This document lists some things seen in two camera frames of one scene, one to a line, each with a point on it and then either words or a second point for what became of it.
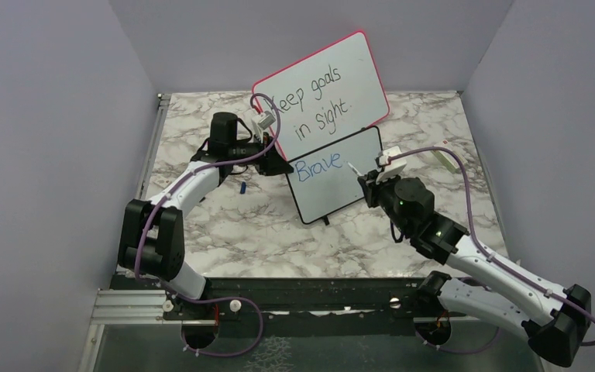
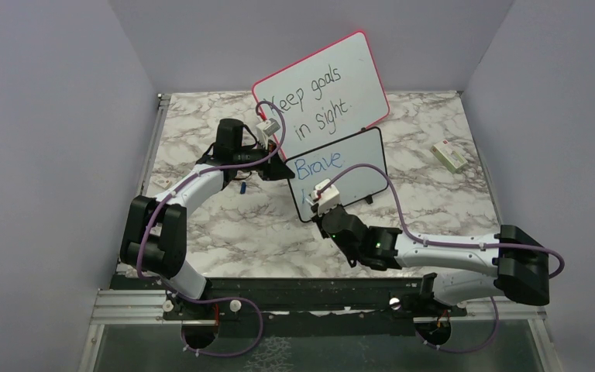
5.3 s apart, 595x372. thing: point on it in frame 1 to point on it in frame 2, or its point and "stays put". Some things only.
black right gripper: x=371 y=188 to x=319 y=218
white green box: x=446 y=159 stays put
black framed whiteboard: x=321 y=181 stays put
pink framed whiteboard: x=328 y=96 stays put
